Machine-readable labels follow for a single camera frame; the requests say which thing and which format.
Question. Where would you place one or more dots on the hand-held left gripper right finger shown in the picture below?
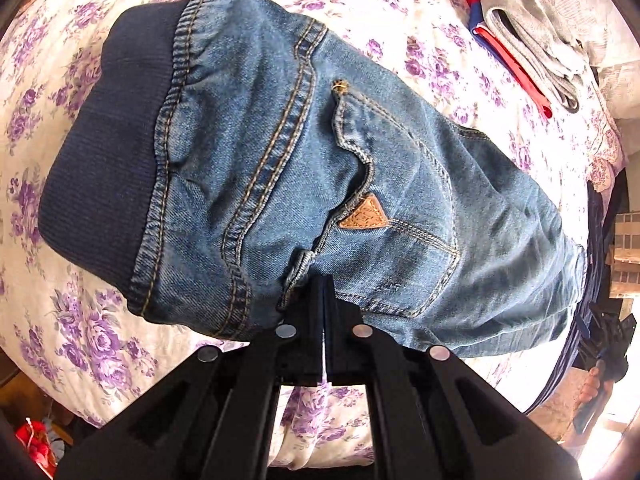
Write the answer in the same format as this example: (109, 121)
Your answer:
(331, 310)

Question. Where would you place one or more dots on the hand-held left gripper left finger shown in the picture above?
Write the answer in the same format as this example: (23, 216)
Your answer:
(314, 310)

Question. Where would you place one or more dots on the blue denim pants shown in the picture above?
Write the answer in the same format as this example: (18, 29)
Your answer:
(280, 160)

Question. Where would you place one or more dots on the person's right hand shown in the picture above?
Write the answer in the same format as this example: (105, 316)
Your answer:
(591, 385)

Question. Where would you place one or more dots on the dark blue mattress edge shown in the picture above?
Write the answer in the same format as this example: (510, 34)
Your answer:
(597, 240)

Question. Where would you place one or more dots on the purple floral bedsheet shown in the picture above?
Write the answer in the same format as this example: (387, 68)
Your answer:
(90, 340)

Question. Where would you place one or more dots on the red and blue folded garment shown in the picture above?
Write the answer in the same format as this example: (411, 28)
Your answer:
(505, 55)

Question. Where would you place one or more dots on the red cloth item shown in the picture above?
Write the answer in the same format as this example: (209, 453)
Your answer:
(35, 445)

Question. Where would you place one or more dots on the grey folded garment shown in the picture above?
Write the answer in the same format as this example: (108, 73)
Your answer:
(530, 20)

